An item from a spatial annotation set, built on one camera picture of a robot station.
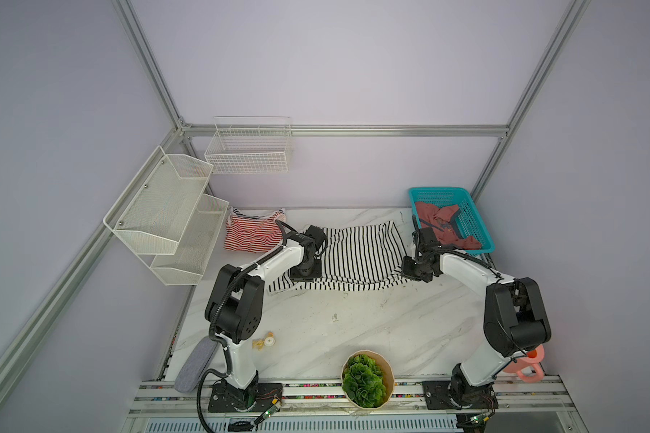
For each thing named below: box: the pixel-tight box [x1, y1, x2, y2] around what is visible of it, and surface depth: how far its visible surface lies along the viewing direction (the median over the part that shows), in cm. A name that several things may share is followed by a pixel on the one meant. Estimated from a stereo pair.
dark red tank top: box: [415, 202, 483, 250], surface depth 116 cm
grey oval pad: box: [174, 336, 219, 394], surface depth 76 cm
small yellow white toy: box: [251, 331, 276, 351], surface depth 83 cm
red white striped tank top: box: [222, 206, 287, 253], surface depth 108 cm
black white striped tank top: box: [267, 220, 412, 294], surface depth 107 cm
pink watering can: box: [502, 343, 546, 384], surface depth 72 cm
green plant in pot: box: [341, 350, 395, 411], surface depth 68 cm
